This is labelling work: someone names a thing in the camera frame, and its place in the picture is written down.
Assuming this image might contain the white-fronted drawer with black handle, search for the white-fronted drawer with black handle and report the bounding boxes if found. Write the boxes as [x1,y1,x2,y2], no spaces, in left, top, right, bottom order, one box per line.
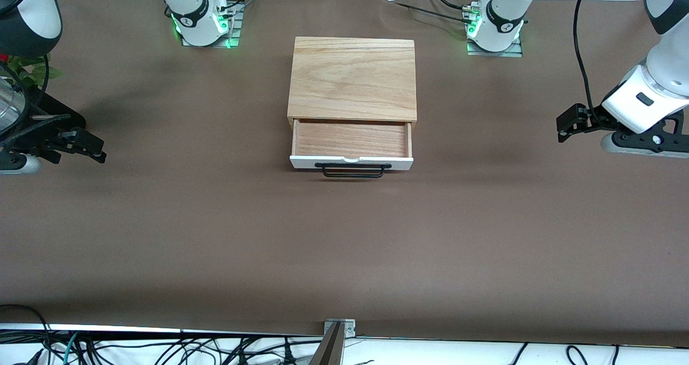
[290,119,414,179]

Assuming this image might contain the wooden drawer cabinet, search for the wooden drawer cabinet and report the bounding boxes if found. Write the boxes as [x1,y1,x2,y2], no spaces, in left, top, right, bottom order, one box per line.
[287,37,418,131]

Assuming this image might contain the black cylindrical vase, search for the black cylindrical vase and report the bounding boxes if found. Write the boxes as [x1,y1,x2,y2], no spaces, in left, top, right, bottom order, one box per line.
[40,92,87,134]

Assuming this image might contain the red roses with green leaves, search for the red roses with green leaves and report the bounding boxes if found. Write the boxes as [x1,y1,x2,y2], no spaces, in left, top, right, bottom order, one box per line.
[4,54,64,88]

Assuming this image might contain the brown table cover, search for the brown table cover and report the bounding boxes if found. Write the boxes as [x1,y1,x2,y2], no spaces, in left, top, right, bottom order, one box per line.
[0,0,689,349]

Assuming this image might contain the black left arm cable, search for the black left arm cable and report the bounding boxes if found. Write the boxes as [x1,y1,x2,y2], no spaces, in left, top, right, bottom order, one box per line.
[573,0,608,124]

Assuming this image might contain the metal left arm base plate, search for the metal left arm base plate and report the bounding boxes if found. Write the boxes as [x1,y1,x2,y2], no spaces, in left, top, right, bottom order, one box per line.
[466,36,523,58]

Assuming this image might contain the black cable loop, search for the black cable loop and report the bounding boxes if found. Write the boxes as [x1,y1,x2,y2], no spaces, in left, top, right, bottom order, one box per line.
[509,342,532,365]
[0,304,53,344]
[565,345,591,365]

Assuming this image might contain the black cable on table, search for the black cable on table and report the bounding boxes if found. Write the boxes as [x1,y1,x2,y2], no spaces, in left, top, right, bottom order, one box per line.
[377,0,480,24]

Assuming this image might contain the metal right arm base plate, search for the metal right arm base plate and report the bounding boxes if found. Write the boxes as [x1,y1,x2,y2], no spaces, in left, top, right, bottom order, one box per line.
[180,2,245,49]

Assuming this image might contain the teal cable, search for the teal cable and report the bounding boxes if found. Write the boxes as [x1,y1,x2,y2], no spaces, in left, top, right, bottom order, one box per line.
[60,332,82,365]

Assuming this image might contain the black cable tangle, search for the black cable tangle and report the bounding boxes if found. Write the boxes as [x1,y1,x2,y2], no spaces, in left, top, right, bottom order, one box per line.
[0,330,324,365]

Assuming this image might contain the metal bracket with dark post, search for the metal bracket with dark post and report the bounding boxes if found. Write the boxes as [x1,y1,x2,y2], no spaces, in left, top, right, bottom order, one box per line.
[308,318,357,365]

